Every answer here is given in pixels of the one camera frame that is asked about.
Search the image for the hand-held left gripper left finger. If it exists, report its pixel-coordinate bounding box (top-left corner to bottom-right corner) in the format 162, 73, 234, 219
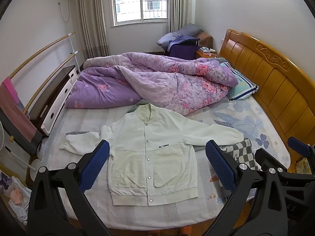
27, 140, 116, 236

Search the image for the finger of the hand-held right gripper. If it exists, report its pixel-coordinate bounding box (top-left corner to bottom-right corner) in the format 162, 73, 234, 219
287, 137, 315, 168
255, 148, 287, 175

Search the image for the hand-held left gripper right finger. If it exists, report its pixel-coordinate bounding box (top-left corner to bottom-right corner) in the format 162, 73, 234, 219
202, 140, 288, 236

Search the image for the white snap-button jacket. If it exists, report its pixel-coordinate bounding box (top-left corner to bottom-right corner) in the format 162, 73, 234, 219
59, 103, 244, 206

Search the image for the pile of light clothes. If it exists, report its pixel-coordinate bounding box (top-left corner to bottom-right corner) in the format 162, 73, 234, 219
0, 171, 32, 227

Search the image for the yellow cardboard box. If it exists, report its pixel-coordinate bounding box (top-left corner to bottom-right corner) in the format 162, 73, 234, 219
294, 159, 313, 174

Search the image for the blue floral bed sheet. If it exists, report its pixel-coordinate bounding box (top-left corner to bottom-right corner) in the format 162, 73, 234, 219
189, 96, 291, 202

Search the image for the white textured bed cover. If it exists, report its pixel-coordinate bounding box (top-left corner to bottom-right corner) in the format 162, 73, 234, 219
37, 103, 237, 230

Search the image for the white drawer cabinet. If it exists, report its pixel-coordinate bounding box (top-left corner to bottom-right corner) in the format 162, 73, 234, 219
28, 65, 79, 134

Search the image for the blue and white pillow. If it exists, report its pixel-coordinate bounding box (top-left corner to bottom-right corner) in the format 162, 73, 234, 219
220, 62, 259, 102

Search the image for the dusty rose and grey cloth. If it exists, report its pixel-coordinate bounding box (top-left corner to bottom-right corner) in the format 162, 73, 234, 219
0, 81, 43, 155

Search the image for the purple floral quilt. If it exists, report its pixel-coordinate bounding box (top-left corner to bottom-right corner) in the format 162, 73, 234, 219
65, 52, 238, 116

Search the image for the white standing fan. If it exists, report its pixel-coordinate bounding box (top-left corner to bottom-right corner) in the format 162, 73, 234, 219
0, 122, 41, 175

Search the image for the wooden nightstand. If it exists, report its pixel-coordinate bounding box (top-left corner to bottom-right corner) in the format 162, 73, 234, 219
195, 49, 219, 59

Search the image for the pink towel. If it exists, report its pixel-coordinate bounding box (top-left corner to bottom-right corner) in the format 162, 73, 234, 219
2, 77, 20, 106

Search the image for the grey pillow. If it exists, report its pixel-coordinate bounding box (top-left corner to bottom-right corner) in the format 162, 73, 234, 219
157, 32, 183, 48
176, 24, 204, 38

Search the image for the beige striped curtain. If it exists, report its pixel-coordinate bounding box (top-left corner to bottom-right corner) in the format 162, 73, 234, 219
168, 0, 193, 33
77, 0, 110, 59

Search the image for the barred window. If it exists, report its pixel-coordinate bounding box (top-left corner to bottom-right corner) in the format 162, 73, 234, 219
110, 0, 170, 27

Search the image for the wooden rail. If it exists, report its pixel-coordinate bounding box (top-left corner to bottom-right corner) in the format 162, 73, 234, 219
10, 32, 76, 78
23, 50, 82, 113

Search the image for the white rail post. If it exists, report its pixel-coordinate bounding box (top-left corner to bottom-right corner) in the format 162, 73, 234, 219
69, 32, 80, 74

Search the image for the white power cable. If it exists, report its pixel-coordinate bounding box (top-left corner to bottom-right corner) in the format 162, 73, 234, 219
58, 2, 70, 22

